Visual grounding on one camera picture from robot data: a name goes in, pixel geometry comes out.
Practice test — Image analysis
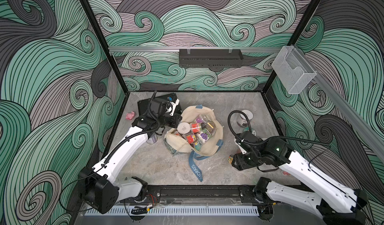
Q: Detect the purple yellow label seed can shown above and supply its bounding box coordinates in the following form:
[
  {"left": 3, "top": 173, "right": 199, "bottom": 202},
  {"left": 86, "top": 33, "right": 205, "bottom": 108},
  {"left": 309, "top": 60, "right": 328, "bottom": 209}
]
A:
[{"left": 147, "top": 134, "right": 158, "bottom": 145}]

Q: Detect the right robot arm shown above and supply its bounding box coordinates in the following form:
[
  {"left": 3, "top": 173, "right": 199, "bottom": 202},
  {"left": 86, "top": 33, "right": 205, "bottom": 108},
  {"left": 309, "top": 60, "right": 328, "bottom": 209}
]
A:
[{"left": 228, "top": 110, "right": 371, "bottom": 225}]

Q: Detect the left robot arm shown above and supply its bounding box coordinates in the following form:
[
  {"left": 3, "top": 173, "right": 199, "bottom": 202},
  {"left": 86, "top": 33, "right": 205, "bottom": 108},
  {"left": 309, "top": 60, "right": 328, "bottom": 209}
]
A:
[{"left": 74, "top": 93, "right": 182, "bottom": 214}]

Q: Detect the white-lid can in bag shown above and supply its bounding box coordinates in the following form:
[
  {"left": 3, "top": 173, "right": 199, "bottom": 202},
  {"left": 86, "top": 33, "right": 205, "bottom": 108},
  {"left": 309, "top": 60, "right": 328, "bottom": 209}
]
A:
[{"left": 177, "top": 122, "right": 191, "bottom": 135}]

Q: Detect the red tomato seed jar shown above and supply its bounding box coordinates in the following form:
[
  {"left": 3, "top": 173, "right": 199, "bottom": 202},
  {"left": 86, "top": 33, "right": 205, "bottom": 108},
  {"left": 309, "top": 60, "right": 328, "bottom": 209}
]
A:
[{"left": 190, "top": 123, "right": 203, "bottom": 134}]

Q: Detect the black ribbed hard case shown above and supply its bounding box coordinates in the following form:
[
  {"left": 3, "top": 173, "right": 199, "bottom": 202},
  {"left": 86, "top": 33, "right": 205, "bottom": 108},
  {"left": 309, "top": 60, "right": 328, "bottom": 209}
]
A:
[{"left": 138, "top": 93, "right": 183, "bottom": 117}]

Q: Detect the purple flower label jar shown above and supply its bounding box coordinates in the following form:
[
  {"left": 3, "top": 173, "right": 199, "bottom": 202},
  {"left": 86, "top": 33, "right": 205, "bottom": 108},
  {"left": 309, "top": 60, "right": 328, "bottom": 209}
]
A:
[{"left": 196, "top": 129, "right": 212, "bottom": 144}]

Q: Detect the pink toy pig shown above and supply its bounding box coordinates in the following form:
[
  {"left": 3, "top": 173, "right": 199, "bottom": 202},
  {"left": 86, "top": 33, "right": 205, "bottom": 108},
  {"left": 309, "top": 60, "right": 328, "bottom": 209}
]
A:
[{"left": 126, "top": 111, "right": 136, "bottom": 121}]

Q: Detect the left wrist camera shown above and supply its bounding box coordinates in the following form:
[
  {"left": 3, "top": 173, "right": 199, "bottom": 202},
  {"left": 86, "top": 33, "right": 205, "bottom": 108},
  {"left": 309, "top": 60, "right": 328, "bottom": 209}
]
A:
[{"left": 167, "top": 98, "right": 180, "bottom": 117}]

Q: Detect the black wall shelf tray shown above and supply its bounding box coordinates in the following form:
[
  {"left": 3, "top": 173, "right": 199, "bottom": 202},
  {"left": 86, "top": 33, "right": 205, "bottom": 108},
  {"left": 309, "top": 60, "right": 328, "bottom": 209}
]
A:
[{"left": 179, "top": 48, "right": 244, "bottom": 69}]

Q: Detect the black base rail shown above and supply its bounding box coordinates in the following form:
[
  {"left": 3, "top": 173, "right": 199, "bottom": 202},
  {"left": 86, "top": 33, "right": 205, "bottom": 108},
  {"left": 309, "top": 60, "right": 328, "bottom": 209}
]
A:
[{"left": 120, "top": 185, "right": 273, "bottom": 205}]

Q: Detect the white slotted cable duct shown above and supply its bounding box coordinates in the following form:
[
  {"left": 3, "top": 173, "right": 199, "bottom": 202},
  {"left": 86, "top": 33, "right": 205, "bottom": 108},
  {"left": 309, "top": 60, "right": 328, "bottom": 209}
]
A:
[{"left": 85, "top": 205, "right": 259, "bottom": 217}]

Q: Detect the white mesh wall basket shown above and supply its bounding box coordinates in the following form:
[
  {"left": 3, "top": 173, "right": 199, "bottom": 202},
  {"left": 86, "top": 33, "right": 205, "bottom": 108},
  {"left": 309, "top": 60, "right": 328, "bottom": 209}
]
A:
[{"left": 272, "top": 45, "right": 317, "bottom": 94}]

